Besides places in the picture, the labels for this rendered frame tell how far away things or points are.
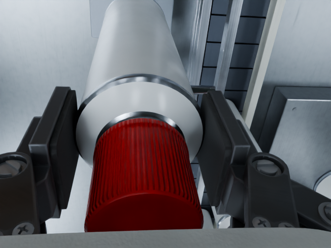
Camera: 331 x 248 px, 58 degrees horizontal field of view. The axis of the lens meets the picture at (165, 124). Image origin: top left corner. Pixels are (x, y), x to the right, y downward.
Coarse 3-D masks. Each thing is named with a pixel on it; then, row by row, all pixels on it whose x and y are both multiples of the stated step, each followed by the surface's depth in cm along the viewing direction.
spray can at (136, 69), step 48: (144, 0) 22; (96, 48) 17; (144, 48) 13; (96, 96) 11; (144, 96) 10; (192, 96) 11; (96, 144) 10; (144, 144) 9; (192, 144) 12; (96, 192) 8; (144, 192) 7; (192, 192) 8
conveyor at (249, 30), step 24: (216, 0) 40; (264, 0) 41; (216, 24) 42; (240, 24) 42; (264, 24) 42; (216, 48) 44; (240, 48) 44; (240, 72) 46; (240, 96) 49; (192, 168) 56
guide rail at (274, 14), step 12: (276, 0) 38; (276, 12) 38; (276, 24) 39; (264, 36) 41; (264, 48) 41; (264, 60) 42; (252, 72) 45; (264, 72) 43; (252, 84) 45; (252, 96) 45; (252, 108) 46
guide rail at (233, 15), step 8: (232, 0) 32; (240, 0) 32; (232, 8) 33; (240, 8) 33; (232, 16) 33; (232, 24) 34; (224, 32) 35; (232, 32) 34; (224, 40) 35; (232, 40) 35; (224, 48) 35; (232, 48) 35; (224, 56) 36; (224, 64) 36; (216, 72) 38; (224, 72) 37; (216, 80) 38; (224, 80) 38; (216, 88) 38; (224, 88) 38; (200, 176) 46; (200, 184) 47; (200, 192) 48; (200, 200) 49
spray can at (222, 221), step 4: (212, 208) 44; (216, 216) 42; (220, 216) 41; (224, 216) 40; (228, 216) 40; (216, 220) 42; (220, 220) 41; (224, 220) 40; (228, 220) 40; (216, 224) 42; (220, 224) 41; (224, 224) 40; (228, 224) 40
